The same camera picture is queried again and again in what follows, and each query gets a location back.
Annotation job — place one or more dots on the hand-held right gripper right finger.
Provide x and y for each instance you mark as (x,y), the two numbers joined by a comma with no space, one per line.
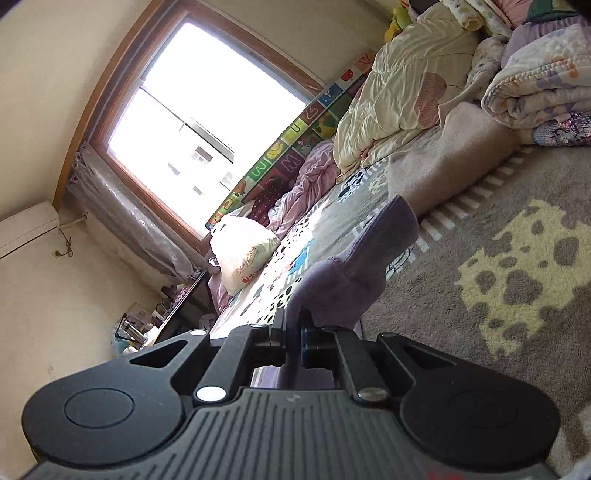
(304,342)

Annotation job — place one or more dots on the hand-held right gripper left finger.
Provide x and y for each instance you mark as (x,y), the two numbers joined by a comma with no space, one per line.
(279,332)

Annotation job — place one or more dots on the lavender sweatshirt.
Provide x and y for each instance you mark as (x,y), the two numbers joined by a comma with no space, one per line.
(355,258)

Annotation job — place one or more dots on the white pillow with red print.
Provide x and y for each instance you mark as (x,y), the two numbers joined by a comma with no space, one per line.
(240,254)

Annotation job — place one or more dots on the dark desk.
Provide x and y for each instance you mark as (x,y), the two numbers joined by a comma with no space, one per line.
(184,304)

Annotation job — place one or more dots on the spotted cartoon bed sheet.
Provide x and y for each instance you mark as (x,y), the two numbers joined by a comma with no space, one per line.
(323,221)

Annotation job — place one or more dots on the cluttered desk items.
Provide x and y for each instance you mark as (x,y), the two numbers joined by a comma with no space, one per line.
(136,327)

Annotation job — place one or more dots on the pink quilt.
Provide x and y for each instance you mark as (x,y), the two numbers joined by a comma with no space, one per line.
(304,184)

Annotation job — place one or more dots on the grey-brown plush blanket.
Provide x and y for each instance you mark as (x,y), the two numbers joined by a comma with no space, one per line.
(461,300)

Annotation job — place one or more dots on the colourful alphabet foam mat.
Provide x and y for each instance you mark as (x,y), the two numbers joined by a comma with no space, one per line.
(286,147)

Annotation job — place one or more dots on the clear plastic window film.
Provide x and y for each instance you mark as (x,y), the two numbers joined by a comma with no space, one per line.
(129,217)

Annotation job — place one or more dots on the wooden-framed window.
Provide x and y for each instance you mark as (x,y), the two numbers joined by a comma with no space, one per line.
(194,120)

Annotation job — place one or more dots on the tan folded blanket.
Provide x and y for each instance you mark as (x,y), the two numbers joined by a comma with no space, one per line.
(461,152)

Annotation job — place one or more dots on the beige floral quilt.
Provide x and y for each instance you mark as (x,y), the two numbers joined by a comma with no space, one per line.
(397,92)

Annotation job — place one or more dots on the white air conditioner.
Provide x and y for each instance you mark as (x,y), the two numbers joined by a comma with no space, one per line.
(23,230)

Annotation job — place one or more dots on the yellow plush toy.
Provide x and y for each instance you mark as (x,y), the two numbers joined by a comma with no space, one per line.
(397,21)

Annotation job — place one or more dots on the folded floral cartoon blanket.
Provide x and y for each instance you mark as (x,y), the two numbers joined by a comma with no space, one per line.
(540,83)

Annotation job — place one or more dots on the dark wooden headboard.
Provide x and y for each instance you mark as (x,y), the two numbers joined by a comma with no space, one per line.
(425,3)

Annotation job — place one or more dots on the cream small-print quilt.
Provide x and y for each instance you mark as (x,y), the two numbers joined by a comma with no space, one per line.
(480,14)

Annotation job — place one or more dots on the purple ribbed garment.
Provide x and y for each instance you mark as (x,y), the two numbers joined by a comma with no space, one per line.
(531,32)

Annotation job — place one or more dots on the pink pillow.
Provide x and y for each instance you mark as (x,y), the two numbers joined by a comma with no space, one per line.
(517,5)

